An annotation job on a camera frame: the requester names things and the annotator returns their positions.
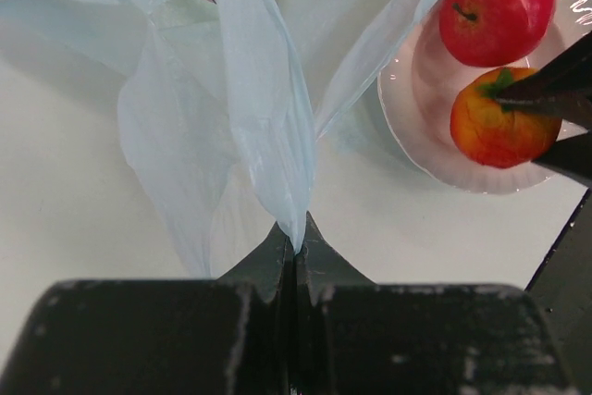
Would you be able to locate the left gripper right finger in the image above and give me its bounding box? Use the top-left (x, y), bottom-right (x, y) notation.
top-left (293, 219), bottom-right (578, 394)

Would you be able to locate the light blue plastic bag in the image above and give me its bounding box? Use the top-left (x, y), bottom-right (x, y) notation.
top-left (1, 0), bottom-right (437, 277)

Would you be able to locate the red fake apple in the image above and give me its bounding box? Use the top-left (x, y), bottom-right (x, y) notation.
top-left (438, 0), bottom-right (556, 68)

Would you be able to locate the white paper plate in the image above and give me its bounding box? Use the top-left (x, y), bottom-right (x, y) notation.
top-left (376, 0), bottom-right (592, 195)

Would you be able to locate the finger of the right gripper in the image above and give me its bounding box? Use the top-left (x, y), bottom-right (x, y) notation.
top-left (494, 33), bottom-right (591, 130)
top-left (533, 133), bottom-right (592, 187)

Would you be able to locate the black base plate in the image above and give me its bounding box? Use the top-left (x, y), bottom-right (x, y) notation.
top-left (526, 191), bottom-right (591, 373)

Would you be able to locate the orange fake tomato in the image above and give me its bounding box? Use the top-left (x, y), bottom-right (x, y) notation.
top-left (450, 67), bottom-right (562, 168)

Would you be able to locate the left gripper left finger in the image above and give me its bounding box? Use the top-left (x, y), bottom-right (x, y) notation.
top-left (1, 228), bottom-right (292, 394)

